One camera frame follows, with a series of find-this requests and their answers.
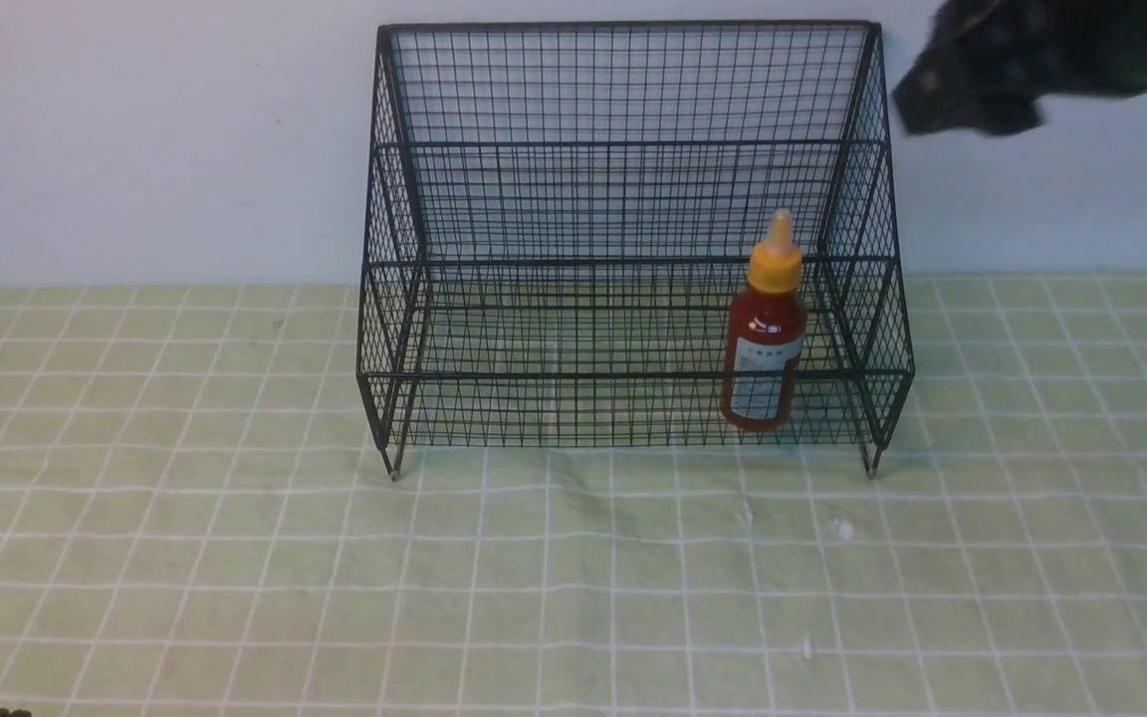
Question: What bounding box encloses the red seasoning bottle yellow cap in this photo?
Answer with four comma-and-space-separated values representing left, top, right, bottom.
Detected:
720, 209, 807, 432

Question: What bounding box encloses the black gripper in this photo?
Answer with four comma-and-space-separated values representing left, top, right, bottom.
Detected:
891, 1, 1147, 137

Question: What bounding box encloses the black wire mesh shelf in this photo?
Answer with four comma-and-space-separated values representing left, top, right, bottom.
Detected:
356, 20, 915, 475

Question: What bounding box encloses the green checkered tablecloth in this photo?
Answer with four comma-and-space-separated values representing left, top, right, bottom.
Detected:
0, 274, 1147, 716

